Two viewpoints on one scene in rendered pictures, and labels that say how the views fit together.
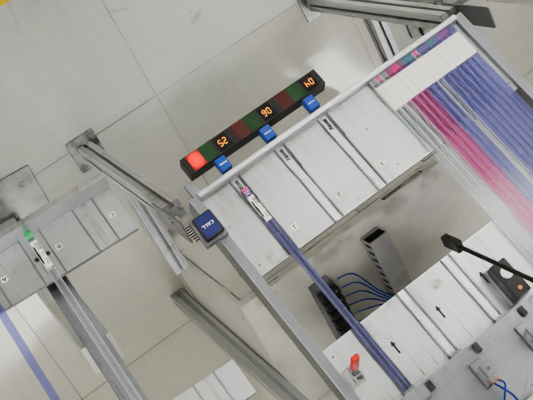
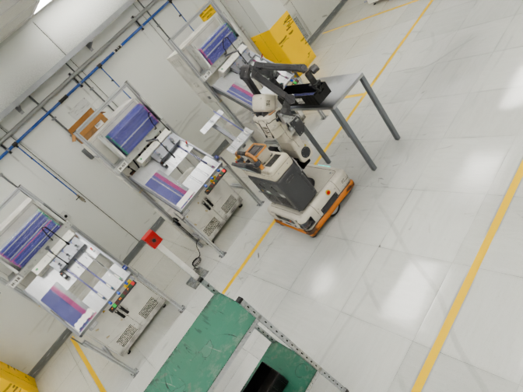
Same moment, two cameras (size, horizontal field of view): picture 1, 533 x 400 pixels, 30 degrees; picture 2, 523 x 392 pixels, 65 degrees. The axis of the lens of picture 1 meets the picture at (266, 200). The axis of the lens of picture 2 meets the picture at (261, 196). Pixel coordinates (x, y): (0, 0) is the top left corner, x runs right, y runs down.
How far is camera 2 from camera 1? 3.57 m
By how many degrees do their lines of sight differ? 47
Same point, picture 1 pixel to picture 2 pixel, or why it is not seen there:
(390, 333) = (182, 153)
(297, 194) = (203, 169)
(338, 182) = (197, 173)
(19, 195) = not seen: hidden behind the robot
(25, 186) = not seen: hidden behind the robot
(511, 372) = (161, 149)
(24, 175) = not seen: hidden behind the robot
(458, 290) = (172, 162)
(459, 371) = (170, 147)
